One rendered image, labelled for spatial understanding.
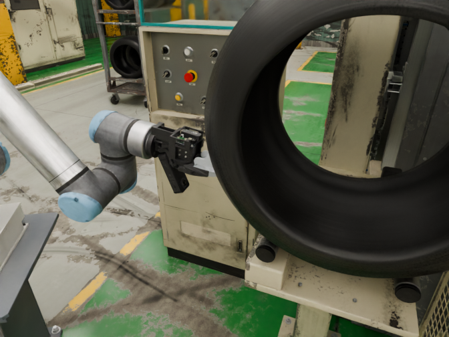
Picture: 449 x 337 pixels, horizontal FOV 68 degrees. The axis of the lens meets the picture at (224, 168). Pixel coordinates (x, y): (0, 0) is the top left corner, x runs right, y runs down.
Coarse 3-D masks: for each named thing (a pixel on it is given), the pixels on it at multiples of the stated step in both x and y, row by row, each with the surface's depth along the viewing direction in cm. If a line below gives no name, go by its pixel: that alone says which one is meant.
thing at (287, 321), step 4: (284, 316) 160; (288, 316) 160; (284, 320) 158; (288, 320) 157; (292, 320) 158; (284, 324) 156; (288, 324) 156; (292, 324) 156; (280, 328) 154; (284, 328) 154; (288, 328) 154; (292, 328) 154; (280, 332) 152; (284, 332) 152; (288, 332) 152; (328, 332) 152; (332, 332) 152; (336, 332) 152; (280, 336) 151; (328, 336) 151; (332, 336) 150; (336, 336) 149; (340, 336) 151
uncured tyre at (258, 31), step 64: (256, 0) 52; (320, 0) 44; (384, 0) 41; (448, 0) 39; (256, 64) 51; (256, 128) 84; (256, 192) 64; (320, 192) 87; (384, 192) 81; (448, 192) 72; (320, 256) 63; (384, 256) 58; (448, 256) 53
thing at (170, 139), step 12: (156, 132) 78; (168, 132) 76; (192, 132) 78; (156, 144) 80; (168, 144) 78; (180, 144) 76; (192, 144) 75; (156, 156) 82; (168, 156) 80; (180, 156) 77; (192, 156) 77
